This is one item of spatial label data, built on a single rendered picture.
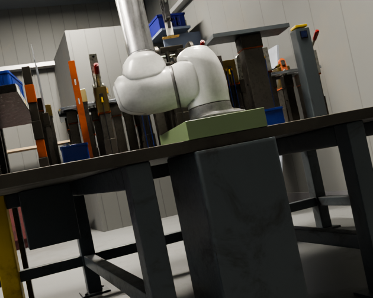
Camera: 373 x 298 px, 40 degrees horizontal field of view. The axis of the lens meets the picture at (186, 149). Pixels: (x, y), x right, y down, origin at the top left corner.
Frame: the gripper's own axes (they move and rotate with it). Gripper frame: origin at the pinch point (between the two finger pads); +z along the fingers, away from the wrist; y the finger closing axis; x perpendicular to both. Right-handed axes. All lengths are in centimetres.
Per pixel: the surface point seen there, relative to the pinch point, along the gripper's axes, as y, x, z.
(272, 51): 218, -127, -26
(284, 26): -26, -48, 14
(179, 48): -14.0, -0.7, 13.8
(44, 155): -12, 68, 50
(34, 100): -12, 68, 26
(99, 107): -12, 41, 34
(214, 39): -25.1, -15.1, 15.0
